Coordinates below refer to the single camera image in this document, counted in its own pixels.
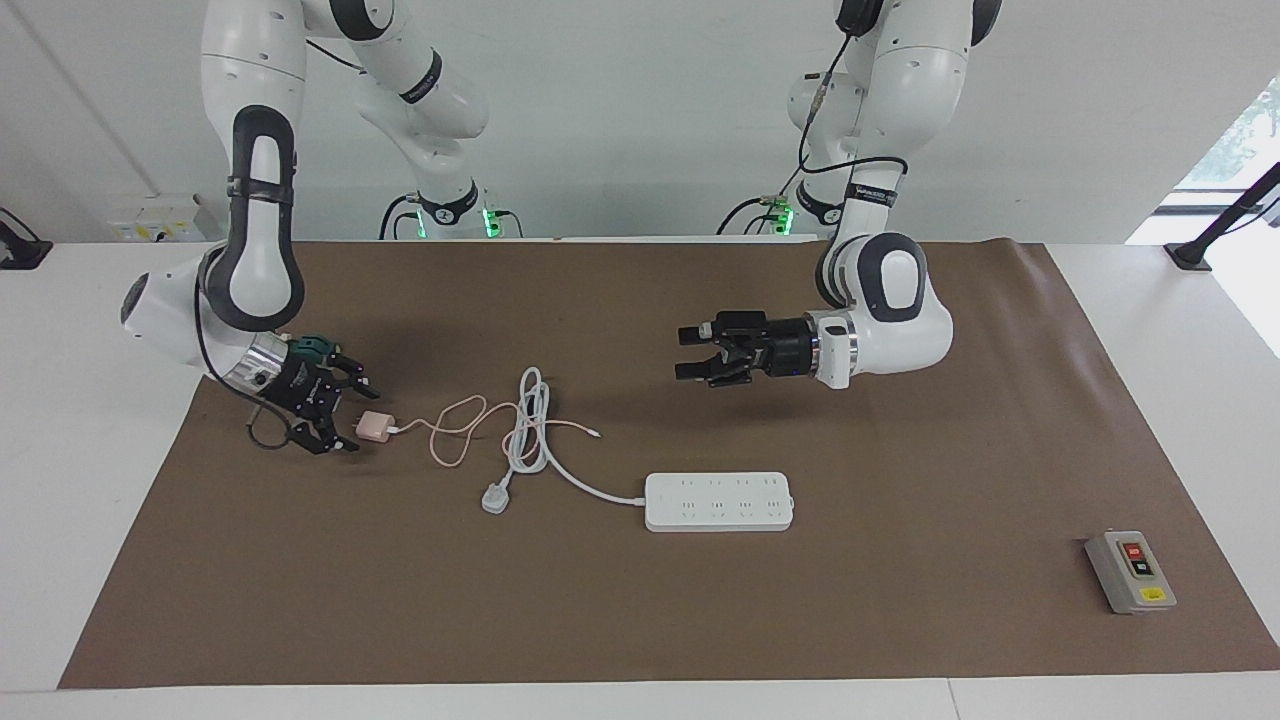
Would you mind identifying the grey on off switch box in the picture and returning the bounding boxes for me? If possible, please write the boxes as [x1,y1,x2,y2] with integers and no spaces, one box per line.
[1085,530,1178,615]

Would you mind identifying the white wall outlet box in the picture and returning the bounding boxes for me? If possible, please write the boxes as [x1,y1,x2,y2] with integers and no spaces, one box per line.
[108,195,216,243]

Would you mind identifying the brown table mat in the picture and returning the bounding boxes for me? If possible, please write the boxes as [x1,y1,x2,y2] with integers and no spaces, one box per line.
[58,240,1280,689]

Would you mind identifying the black left arm base cable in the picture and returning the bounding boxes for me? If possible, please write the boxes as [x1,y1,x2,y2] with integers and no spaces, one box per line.
[716,193,791,237]

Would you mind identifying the white power strip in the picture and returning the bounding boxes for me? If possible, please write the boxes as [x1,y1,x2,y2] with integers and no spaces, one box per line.
[644,472,796,533]

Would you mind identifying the small black stand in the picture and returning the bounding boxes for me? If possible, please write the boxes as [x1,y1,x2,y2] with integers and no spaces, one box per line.
[0,207,53,271]

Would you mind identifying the black right arm base cable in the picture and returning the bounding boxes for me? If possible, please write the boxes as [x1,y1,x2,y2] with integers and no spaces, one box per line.
[378,193,426,241]

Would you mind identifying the black arm base cable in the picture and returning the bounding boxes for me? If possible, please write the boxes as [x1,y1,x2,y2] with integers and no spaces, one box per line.
[716,193,791,237]
[378,193,426,241]

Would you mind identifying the bright window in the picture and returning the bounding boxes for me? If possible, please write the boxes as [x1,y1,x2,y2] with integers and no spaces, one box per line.
[1160,78,1280,216]

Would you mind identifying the white power cord with plug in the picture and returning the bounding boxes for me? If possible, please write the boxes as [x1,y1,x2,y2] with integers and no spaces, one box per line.
[481,367,649,516]

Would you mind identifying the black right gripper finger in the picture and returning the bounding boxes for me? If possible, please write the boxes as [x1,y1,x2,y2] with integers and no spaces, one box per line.
[288,415,361,457]
[330,350,382,400]

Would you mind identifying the pink charging cable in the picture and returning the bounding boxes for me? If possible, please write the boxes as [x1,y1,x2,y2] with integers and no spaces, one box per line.
[390,395,603,467]

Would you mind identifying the black slanted stand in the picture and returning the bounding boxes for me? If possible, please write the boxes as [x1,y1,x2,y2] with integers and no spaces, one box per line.
[1165,163,1280,273]

